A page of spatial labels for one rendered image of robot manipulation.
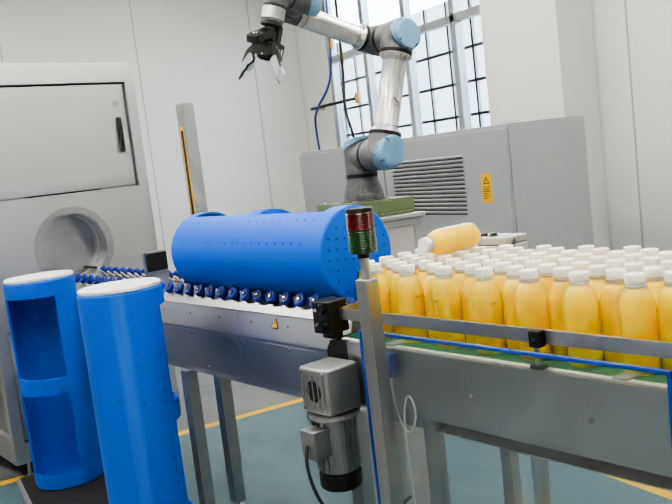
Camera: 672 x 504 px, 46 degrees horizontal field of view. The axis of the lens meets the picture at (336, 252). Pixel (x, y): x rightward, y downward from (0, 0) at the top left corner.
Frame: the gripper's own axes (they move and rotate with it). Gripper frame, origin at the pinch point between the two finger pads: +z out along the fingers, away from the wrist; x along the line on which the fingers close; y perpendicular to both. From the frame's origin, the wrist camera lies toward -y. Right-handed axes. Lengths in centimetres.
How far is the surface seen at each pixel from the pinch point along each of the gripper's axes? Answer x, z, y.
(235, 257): -1, 57, 4
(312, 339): -37, 75, -8
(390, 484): -79, 97, -51
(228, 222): 7.8, 46.0, 11.2
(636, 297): -123, 44, -67
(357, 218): -64, 39, -63
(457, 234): -77, 37, -20
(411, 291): -72, 53, -37
